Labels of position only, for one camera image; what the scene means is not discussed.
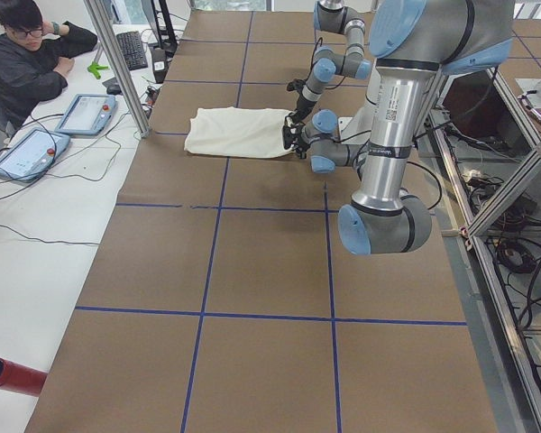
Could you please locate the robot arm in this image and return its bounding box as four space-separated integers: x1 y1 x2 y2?
285 1 371 126
282 1 514 254

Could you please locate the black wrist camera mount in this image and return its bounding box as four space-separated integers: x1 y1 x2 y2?
287 78 306 93
282 125 298 150

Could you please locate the black keyboard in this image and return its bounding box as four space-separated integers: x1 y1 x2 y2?
115 31 148 70

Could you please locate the red cylinder tube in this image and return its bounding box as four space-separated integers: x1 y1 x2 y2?
0 358 48 397

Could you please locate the black computer mouse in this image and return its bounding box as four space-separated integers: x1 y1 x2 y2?
106 84 122 96

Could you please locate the person in black sweater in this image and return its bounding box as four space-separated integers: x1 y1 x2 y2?
0 1 98 129

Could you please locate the blue teach pendant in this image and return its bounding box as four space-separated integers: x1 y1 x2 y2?
54 94 117 136
0 128 70 182

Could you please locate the aluminium frame post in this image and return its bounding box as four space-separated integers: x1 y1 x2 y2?
83 0 151 138

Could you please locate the far blue teach pendant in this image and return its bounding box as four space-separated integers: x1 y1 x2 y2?
54 94 117 136

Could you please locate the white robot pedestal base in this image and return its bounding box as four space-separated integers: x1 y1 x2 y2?
340 68 381 145

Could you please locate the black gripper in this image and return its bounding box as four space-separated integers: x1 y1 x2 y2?
290 125 310 158
287 92 318 127

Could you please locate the cream long-sleeve cat shirt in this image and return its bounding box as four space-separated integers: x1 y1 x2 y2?
184 107 289 159

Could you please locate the green plastic tool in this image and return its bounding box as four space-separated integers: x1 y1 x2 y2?
87 61 109 80

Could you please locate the near blue teach pendant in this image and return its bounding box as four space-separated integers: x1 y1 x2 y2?
0 128 70 182

